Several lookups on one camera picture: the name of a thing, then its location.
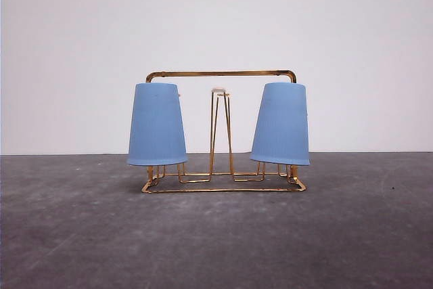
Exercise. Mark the gold wire cup rack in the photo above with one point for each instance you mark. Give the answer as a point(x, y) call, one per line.
point(220, 177)

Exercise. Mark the blue ribbed plastic cup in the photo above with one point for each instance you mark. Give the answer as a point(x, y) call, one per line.
point(281, 129)

